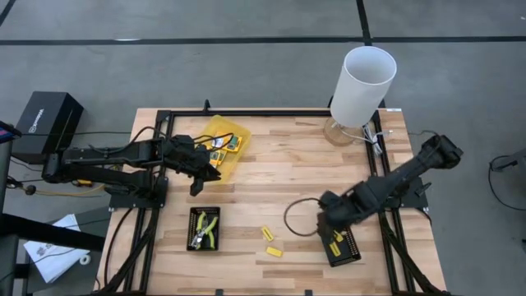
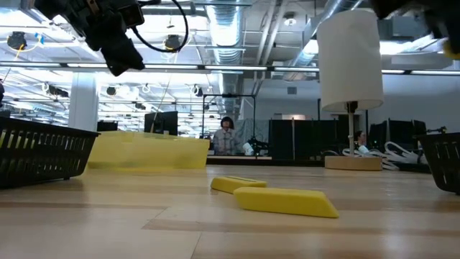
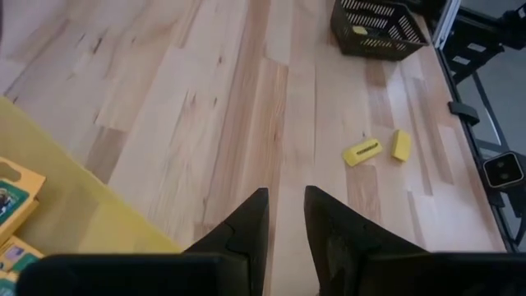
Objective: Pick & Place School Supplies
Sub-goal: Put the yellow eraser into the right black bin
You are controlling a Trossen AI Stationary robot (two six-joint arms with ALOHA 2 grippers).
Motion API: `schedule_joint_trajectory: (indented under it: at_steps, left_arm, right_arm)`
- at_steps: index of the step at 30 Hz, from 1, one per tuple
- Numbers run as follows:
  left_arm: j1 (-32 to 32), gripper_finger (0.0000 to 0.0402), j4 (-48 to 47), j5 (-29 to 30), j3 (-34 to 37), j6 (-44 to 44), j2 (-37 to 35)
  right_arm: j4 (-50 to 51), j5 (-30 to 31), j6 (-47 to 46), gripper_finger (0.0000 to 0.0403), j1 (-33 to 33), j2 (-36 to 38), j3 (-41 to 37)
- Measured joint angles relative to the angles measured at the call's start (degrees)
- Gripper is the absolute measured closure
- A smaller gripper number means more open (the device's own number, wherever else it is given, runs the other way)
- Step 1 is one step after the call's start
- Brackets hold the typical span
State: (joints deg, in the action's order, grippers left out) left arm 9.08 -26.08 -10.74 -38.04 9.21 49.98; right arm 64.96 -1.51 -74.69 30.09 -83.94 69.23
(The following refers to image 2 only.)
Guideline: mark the black ceiling-hung device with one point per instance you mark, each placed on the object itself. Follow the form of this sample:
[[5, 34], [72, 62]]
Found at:
[[172, 42], [17, 39]]

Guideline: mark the white building column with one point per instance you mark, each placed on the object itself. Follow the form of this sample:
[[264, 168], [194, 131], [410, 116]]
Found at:
[[83, 104]]

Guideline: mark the person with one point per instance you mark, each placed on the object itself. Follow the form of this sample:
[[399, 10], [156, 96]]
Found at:
[[226, 140], [360, 138]]

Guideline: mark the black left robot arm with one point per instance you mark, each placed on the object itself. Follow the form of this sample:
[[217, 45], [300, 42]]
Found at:
[[54, 7]]

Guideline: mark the black background robot arm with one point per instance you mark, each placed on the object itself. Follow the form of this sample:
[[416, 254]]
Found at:
[[258, 145]]

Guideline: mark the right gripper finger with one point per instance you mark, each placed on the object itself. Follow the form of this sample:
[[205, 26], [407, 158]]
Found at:
[[445, 27]]

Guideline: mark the black computer monitor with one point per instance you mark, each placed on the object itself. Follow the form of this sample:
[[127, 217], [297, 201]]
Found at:
[[161, 124]]

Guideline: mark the small black monitor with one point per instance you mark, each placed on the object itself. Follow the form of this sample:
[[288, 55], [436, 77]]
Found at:
[[107, 126]]

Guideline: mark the black clamp lever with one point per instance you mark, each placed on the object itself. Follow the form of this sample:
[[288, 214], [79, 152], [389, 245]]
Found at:
[[436, 130]]

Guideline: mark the yellow translucent plastic bin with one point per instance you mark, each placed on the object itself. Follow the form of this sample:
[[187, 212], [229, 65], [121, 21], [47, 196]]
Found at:
[[151, 151]]

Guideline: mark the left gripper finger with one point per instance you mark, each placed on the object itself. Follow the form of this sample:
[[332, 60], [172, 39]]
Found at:
[[122, 57]]

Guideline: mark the white shade table lamp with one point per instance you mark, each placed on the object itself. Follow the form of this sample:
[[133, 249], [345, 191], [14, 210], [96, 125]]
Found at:
[[348, 61]]

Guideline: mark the black metal rig frame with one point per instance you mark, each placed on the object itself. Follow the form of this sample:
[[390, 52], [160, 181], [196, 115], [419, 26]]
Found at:
[[230, 95]]

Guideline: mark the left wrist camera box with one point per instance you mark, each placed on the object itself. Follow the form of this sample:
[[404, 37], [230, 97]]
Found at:
[[131, 15]]

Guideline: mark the black slotted plastic basket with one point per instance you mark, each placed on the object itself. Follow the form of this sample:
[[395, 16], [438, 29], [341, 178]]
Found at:
[[445, 162], [36, 172]]

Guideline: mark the silver ventilation duct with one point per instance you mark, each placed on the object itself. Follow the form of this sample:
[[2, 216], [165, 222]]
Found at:
[[224, 28]]

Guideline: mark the long ceiling light strip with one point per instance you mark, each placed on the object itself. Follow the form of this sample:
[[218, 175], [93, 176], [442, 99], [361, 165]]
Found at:
[[201, 67]]

